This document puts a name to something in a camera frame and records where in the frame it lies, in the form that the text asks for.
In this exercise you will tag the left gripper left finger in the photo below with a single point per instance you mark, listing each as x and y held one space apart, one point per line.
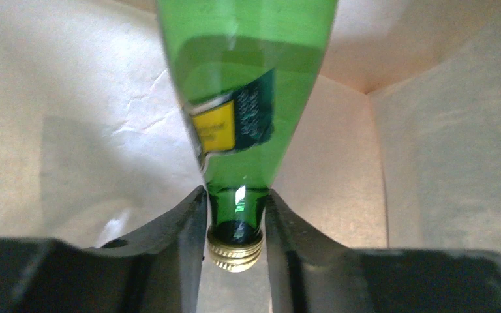
155 268

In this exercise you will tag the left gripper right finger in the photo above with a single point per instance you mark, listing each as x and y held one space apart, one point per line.
310 272

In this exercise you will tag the beige canvas tote bag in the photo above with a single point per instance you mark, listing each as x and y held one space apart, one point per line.
399 144

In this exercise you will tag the green bottle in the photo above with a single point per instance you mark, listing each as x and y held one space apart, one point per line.
243 72

